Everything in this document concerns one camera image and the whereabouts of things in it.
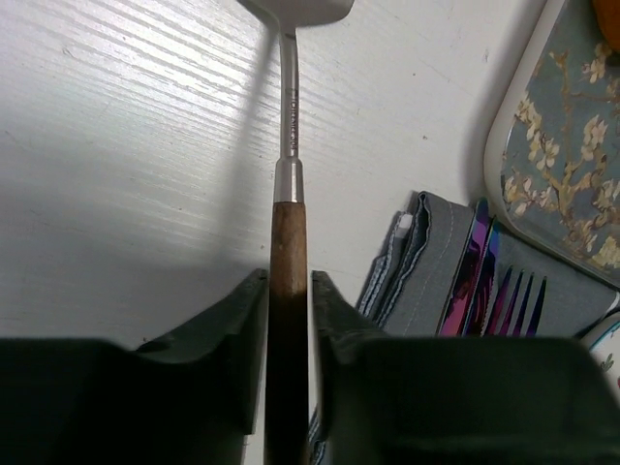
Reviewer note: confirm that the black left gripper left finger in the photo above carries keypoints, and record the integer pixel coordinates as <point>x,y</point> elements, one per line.
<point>188,396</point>

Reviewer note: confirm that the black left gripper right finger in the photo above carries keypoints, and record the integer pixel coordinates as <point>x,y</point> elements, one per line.
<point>495,400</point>

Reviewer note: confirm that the steel cake server wooden handle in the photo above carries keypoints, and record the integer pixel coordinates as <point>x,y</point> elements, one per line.
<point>286,404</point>

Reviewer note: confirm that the blossom pattern grey tray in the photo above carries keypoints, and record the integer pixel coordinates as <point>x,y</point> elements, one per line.
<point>551,162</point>

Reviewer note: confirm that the round orange sponge cake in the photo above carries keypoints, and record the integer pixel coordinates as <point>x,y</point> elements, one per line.
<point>608,18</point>

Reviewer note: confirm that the grey cloth placemat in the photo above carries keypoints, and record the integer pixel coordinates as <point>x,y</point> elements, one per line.
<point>407,290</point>

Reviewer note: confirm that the iridescent knife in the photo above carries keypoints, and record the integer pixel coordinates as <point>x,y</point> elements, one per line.
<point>473,282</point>

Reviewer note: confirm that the iridescent fork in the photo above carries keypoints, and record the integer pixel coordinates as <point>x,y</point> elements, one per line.
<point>518,305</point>

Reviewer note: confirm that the watermelon pattern white plate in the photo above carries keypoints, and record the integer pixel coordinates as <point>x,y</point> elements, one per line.
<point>602,341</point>

